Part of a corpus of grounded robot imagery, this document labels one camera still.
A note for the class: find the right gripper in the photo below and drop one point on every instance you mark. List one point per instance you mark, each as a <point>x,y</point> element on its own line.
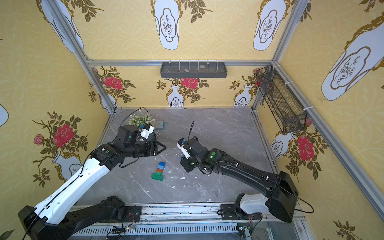
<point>186,164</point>

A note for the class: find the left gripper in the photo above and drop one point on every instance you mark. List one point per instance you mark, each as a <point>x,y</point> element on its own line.
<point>152,147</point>

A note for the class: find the dark blue lego brick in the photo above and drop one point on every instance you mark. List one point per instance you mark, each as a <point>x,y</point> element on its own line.
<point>161,164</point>

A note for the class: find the long green lego brick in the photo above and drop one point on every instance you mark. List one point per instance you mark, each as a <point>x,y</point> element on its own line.
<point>157,176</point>

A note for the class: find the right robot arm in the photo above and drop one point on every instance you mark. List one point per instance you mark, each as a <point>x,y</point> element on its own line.
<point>277,192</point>

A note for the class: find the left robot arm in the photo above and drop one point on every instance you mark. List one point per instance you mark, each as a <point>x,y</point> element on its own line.
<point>52,219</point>

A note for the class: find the grey teal sponge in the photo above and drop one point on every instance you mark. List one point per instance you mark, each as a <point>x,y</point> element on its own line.
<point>159,125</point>

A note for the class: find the potted plant grey pot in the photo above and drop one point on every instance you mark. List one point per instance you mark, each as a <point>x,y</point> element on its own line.
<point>141,120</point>

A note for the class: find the aluminium rail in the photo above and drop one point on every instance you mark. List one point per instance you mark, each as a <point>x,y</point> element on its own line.
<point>176,218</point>

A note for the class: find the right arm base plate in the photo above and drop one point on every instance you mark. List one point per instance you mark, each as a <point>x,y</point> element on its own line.
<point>234,212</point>

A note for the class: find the grey wall tray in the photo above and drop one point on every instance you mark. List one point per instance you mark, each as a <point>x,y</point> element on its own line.
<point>193,69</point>

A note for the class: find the black wire mesh basket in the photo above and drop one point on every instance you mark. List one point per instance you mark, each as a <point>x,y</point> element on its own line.
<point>285,108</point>

